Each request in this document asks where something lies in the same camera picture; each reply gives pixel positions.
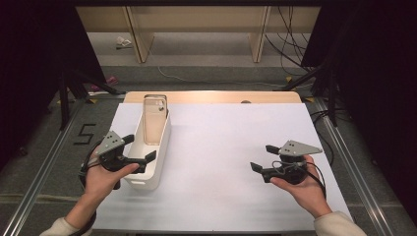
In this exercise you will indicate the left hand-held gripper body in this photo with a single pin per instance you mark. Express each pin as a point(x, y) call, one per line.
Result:
point(109, 146)

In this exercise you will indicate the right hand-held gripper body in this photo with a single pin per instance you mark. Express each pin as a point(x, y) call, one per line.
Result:
point(298, 149)

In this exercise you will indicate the white plastic storage box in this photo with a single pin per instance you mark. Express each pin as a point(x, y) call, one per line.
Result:
point(144, 182)

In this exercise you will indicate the beige phone case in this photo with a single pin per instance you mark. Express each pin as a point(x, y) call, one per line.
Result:
point(154, 128)

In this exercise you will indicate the person's left hand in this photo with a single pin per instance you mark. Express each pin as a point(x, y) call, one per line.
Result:
point(98, 183)

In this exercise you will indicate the person's right hand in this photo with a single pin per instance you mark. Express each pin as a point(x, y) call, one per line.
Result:
point(309, 193)

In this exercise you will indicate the yellow tape piece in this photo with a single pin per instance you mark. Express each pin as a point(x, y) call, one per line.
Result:
point(308, 99)
point(288, 79)
point(93, 101)

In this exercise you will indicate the white table sheet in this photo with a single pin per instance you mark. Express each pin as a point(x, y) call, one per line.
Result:
point(213, 196)

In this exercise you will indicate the black tripod stand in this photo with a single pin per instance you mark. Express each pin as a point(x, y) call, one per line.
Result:
point(64, 105)
point(332, 105)

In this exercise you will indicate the pink object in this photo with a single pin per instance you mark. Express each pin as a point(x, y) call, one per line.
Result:
point(111, 80)

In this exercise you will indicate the wooden table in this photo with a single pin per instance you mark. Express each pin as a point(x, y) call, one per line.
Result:
point(203, 97)

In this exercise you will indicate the crumpled white object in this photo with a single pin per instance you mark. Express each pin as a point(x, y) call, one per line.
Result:
point(123, 42)

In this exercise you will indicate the dark curtain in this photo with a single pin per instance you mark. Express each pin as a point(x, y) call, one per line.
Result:
point(377, 82)
point(32, 65)

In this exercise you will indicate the light wooden shelf unit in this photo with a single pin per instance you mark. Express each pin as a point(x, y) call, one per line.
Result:
point(196, 18)

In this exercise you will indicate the aluminium frame rail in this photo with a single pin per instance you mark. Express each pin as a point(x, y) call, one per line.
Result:
point(32, 190)
point(362, 188)

